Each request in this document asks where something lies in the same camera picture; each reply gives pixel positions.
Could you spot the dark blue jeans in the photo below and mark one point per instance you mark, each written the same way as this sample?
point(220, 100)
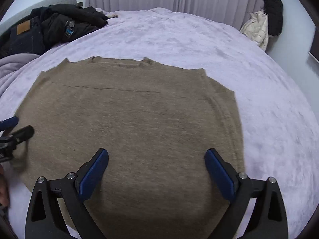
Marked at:
point(25, 39)

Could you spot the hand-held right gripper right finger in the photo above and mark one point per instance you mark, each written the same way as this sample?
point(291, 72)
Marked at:
point(220, 176)

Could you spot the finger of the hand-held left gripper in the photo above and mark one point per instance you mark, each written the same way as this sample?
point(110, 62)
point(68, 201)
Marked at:
point(23, 132)
point(10, 123)

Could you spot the bunched mauve plush blanket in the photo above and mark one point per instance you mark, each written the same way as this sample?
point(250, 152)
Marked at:
point(12, 64)

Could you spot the black hanging coat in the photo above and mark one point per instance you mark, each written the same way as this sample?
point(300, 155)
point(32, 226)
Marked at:
point(273, 12)

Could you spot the pale lilac fleece bed blanket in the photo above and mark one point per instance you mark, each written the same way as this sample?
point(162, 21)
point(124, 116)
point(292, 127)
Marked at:
point(261, 92)

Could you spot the pink clothes hanger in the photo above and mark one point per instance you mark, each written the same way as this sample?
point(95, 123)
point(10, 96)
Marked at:
point(259, 12)

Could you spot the person's left hand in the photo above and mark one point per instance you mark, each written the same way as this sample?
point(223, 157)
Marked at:
point(3, 186)

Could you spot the beige knit sweater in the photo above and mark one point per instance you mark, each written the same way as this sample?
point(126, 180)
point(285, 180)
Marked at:
point(137, 129)

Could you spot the grey upholstered headboard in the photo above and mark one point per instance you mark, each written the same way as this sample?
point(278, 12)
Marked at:
point(57, 1)

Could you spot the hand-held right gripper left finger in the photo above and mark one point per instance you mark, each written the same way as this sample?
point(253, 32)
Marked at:
point(93, 174)

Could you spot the cream puffer jacket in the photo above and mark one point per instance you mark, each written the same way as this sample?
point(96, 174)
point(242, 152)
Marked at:
point(258, 29)

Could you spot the black padded jacket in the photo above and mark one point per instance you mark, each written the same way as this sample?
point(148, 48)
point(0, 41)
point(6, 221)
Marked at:
point(64, 17)

